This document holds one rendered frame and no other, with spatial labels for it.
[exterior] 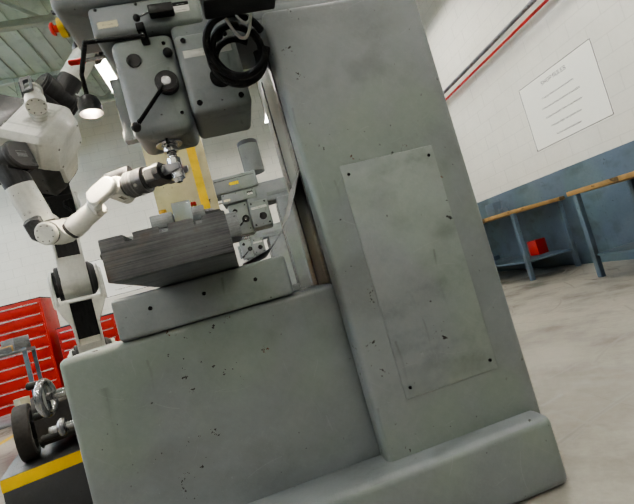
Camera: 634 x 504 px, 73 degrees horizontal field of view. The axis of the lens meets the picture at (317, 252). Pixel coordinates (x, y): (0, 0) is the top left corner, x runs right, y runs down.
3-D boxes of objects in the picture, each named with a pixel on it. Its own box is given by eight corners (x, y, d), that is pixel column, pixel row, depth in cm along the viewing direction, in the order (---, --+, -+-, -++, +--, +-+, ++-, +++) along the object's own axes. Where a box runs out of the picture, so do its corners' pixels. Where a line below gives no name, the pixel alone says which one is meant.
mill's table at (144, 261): (106, 283, 77) (95, 240, 77) (192, 290, 199) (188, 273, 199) (234, 250, 81) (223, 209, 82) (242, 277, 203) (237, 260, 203)
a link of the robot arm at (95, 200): (116, 186, 140) (86, 212, 141) (134, 193, 148) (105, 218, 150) (106, 171, 141) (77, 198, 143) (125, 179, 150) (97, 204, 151)
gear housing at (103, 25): (93, 37, 130) (84, 6, 130) (117, 77, 154) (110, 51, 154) (204, 19, 136) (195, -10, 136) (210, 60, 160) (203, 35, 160)
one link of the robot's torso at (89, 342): (73, 373, 193) (45, 270, 182) (121, 358, 202) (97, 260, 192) (74, 387, 179) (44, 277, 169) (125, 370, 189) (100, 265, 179)
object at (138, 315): (119, 343, 118) (108, 300, 118) (147, 332, 152) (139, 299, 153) (294, 293, 127) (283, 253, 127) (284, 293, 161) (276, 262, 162)
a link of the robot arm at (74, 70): (110, 51, 190) (87, 92, 184) (79, 33, 184) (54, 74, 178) (113, 38, 180) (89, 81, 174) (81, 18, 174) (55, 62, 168)
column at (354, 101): (408, 536, 119) (259, 8, 127) (363, 468, 165) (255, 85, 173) (563, 472, 128) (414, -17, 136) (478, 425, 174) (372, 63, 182)
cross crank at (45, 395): (25, 427, 122) (15, 387, 123) (44, 416, 134) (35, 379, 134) (83, 409, 125) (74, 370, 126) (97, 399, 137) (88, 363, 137)
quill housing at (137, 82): (132, 138, 130) (106, 39, 132) (148, 159, 151) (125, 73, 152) (195, 125, 134) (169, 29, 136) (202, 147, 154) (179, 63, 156)
